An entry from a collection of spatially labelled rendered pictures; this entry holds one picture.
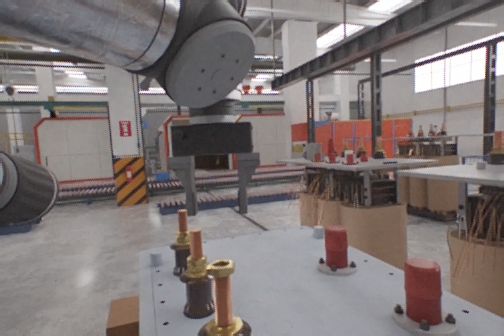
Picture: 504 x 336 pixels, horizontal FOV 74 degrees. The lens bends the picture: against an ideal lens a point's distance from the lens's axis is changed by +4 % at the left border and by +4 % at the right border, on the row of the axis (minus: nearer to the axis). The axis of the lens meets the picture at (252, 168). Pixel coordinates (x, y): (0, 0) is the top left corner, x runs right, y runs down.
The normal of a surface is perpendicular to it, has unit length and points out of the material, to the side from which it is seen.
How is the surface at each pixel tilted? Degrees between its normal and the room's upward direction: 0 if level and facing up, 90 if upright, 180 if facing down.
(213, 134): 90
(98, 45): 162
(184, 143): 90
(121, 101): 90
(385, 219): 90
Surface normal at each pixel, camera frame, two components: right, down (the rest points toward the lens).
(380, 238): 0.33, 0.06
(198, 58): 0.54, 0.73
